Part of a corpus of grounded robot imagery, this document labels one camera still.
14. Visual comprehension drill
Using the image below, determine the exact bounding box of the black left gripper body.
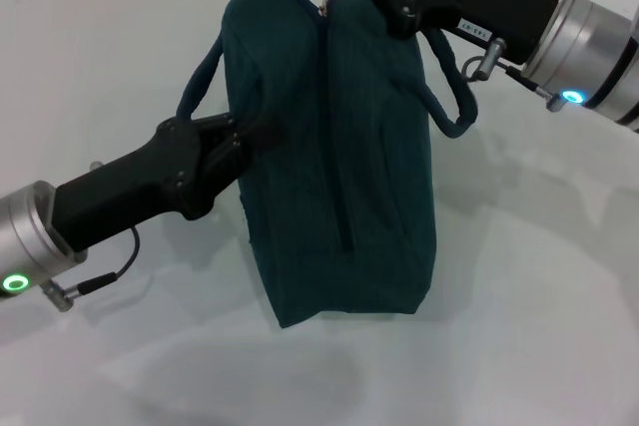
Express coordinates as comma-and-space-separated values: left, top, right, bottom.
48, 117, 221, 253

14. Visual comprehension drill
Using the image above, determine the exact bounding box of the left gripper cable with plug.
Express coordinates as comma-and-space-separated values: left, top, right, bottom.
42, 224, 141, 313

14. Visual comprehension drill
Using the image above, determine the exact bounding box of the dark teal insulated lunch bag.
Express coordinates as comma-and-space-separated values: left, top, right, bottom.
178, 0, 481, 330

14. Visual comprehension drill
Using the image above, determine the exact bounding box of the right gripper cable with plug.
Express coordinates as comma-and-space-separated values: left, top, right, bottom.
461, 38, 563, 113

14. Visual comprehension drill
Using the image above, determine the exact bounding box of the gripper cable with plug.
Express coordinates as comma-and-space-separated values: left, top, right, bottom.
461, 38, 563, 113
42, 224, 141, 313

